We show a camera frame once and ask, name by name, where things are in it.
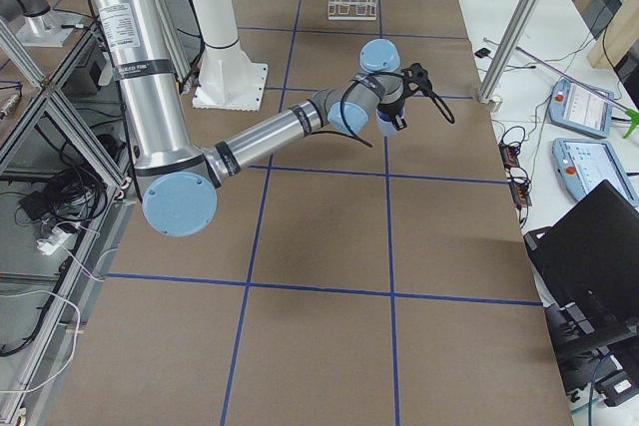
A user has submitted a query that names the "teach pendant far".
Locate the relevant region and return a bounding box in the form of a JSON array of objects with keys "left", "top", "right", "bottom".
[{"left": 548, "top": 77, "right": 613, "bottom": 139}]

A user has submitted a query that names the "teach pendant near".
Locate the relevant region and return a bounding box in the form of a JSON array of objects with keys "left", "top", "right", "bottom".
[{"left": 552, "top": 138, "right": 638, "bottom": 208}]

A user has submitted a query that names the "orange black cable hub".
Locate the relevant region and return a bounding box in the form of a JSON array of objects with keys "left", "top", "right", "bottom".
[{"left": 498, "top": 142, "right": 532, "bottom": 210}]

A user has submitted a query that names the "reacher grabber tool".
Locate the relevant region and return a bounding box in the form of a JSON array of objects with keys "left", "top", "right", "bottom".
[{"left": 514, "top": 46, "right": 638, "bottom": 139}]

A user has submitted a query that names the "black laptop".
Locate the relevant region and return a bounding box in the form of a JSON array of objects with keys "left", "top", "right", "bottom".
[{"left": 524, "top": 181, "right": 638, "bottom": 327}]

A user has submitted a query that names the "aluminium frame post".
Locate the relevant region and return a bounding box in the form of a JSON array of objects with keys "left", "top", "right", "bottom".
[{"left": 477, "top": 0, "right": 539, "bottom": 108}]

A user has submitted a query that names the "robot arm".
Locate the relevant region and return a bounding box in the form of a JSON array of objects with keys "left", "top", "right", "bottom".
[
  {"left": 1, "top": 0, "right": 80, "bottom": 48},
  {"left": 89, "top": 0, "right": 405, "bottom": 237}
]

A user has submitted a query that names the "teach pendant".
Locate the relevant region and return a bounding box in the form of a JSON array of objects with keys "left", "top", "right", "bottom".
[
  {"left": 548, "top": 77, "right": 613, "bottom": 139},
  {"left": 552, "top": 138, "right": 638, "bottom": 208}
]

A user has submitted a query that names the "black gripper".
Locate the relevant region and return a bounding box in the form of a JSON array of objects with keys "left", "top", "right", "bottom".
[{"left": 377, "top": 98, "right": 407, "bottom": 130}]

